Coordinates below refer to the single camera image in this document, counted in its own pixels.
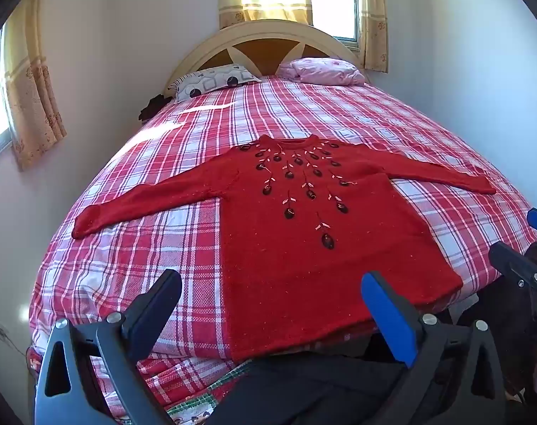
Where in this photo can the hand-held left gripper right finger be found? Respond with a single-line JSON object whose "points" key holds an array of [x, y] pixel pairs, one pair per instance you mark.
{"points": [[390, 314]]}

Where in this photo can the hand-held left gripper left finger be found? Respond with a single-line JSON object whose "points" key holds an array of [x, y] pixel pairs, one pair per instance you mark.
{"points": [[155, 314]]}

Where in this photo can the red knit sweater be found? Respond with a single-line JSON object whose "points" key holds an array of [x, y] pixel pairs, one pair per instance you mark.
{"points": [[295, 274]]}

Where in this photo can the dark clothes pile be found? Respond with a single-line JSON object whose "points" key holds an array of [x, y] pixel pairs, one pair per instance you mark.
{"points": [[153, 106]]}

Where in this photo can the printed green bed sheet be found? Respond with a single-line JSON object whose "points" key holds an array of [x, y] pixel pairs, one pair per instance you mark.
{"points": [[197, 407]]}

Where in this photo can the person's dark trousers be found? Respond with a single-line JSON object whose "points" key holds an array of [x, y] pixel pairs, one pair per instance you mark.
{"points": [[317, 389]]}

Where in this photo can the red plaid bedspread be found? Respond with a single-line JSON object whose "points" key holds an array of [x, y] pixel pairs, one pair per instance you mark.
{"points": [[383, 119]]}

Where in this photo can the grey patterned pillow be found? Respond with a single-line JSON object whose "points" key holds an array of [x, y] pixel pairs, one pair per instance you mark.
{"points": [[210, 79]]}

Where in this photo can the pink pillow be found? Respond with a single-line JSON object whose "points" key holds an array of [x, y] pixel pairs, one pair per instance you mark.
{"points": [[321, 71]]}

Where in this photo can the cream arched headboard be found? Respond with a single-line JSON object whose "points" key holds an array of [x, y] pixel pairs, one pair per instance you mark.
{"points": [[250, 31]]}

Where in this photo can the window behind headboard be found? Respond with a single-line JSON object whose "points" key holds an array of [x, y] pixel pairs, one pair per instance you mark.
{"points": [[334, 0]]}

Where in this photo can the white wall socket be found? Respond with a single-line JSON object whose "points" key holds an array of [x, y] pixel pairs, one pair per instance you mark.
{"points": [[1, 332]]}

